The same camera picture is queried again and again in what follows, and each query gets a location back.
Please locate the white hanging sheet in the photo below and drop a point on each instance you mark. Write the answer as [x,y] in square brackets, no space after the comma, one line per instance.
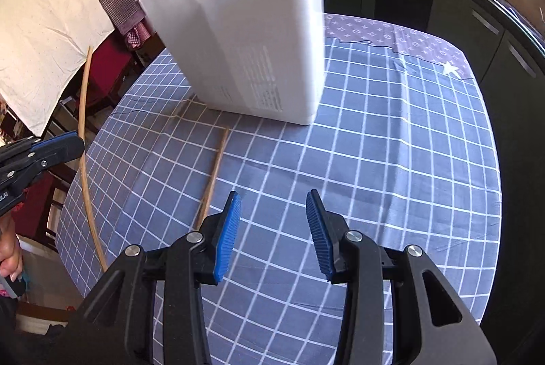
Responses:
[42,28]

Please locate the purple patterned cloth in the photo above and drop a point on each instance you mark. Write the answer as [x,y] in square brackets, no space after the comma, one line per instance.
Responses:
[374,33]

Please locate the red seat wooden chair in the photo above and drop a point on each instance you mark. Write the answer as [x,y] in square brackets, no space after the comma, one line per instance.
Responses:
[110,67]

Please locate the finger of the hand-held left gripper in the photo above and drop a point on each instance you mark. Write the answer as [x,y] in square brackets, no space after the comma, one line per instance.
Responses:
[55,141]
[38,167]

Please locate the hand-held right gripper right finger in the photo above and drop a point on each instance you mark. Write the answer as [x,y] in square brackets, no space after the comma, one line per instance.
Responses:
[319,237]

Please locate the wooden chopstick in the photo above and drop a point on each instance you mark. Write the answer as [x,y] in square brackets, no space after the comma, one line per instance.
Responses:
[210,182]
[87,160]

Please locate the blue plaid tablecloth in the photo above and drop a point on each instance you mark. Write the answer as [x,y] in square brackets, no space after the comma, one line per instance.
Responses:
[362,160]

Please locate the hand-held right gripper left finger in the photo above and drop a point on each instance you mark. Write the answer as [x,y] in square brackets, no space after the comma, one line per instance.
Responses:
[228,237]

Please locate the person's left hand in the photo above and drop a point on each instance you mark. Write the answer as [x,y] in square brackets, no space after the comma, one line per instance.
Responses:
[9,250]

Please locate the white plastic utensil holder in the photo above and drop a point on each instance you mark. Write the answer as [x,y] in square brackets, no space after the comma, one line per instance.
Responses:
[238,50]

